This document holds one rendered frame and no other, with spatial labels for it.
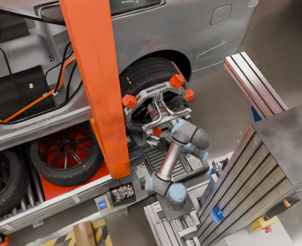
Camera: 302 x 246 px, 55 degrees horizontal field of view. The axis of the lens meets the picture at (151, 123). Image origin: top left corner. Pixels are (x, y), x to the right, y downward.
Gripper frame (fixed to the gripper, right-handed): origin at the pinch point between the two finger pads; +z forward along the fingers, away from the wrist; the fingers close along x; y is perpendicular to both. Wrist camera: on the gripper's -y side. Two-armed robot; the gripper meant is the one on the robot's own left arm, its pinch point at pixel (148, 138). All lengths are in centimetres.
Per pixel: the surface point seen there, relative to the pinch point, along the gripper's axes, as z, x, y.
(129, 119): 20.7, 9.4, -3.5
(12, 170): 106, -54, 32
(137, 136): 23, 28, 61
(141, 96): 13.0, 18.6, -27.3
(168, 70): 1, 49, -30
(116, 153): 14.4, -28.2, -17.6
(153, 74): 10, 36, -35
